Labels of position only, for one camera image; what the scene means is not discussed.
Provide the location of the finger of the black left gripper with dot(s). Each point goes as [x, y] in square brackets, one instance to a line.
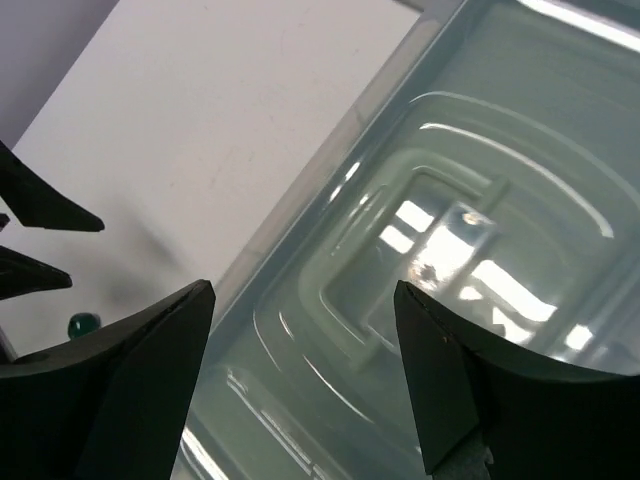
[21, 275]
[37, 204]

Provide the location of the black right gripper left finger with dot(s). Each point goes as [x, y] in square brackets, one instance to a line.
[111, 404]

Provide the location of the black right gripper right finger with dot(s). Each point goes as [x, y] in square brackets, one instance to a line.
[486, 408]

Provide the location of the green plastic toolbox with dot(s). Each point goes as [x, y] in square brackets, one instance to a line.
[497, 170]

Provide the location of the green handled screwdriver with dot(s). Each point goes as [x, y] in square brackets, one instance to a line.
[83, 323]

